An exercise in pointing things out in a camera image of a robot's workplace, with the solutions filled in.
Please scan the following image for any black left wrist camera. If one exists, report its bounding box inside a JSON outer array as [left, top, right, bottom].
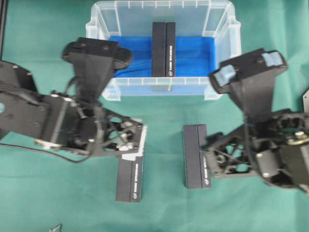
[[62, 37, 133, 103]]

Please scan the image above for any metal plate at edge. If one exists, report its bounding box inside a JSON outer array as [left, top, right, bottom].
[[302, 89, 309, 113]]

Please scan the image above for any blue cloth liner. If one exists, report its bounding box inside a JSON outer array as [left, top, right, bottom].
[[110, 36, 216, 78]]

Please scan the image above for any clear plastic storage case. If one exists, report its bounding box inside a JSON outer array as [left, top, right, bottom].
[[85, 0, 241, 101]]

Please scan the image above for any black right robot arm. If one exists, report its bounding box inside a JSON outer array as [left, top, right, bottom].
[[201, 109, 309, 194]]

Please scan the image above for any black RealSense box middle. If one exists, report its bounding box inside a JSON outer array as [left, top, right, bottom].
[[151, 22, 176, 78]]

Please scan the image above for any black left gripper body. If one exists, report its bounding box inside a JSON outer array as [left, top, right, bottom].
[[72, 103, 147, 159]]

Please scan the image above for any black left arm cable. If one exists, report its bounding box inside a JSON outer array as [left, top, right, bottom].
[[0, 142, 92, 165]]

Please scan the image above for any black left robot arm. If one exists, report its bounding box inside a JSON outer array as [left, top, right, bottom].
[[0, 61, 147, 161]]

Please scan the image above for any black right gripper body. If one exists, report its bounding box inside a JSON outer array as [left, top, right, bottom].
[[202, 113, 290, 179]]

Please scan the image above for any black RealSense box bottom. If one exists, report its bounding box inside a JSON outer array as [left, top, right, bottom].
[[182, 124, 211, 189]]

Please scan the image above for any black realsense box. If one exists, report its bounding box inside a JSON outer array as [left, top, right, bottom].
[[182, 124, 211, 189], [151, 22, 176, 78], [115, 154, 145, 203]]

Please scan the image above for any black frame post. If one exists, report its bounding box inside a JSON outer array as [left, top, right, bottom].
[[0, 0, 8, 59]]

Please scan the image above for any black RealSense box top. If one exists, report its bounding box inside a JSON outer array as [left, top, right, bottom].
[[115, 154, 145, 203]]

